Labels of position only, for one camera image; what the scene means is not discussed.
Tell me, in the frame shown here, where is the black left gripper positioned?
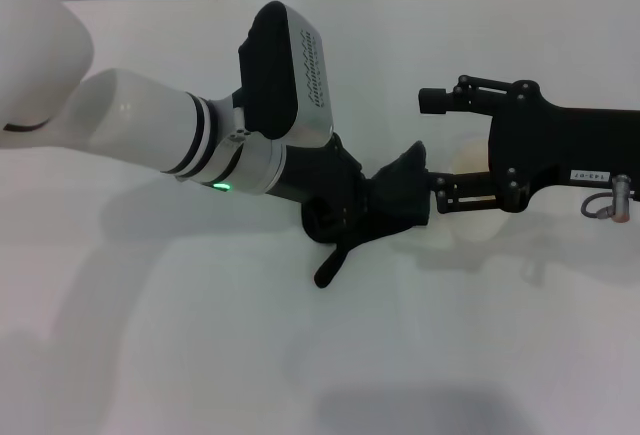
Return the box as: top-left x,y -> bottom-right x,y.
266,74 -> 524,244

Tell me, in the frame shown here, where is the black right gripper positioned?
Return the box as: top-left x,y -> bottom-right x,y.
426,79 -> 640,216

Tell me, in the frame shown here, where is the dark blue rag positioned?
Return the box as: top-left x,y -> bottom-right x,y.
312,140 -> 433,290

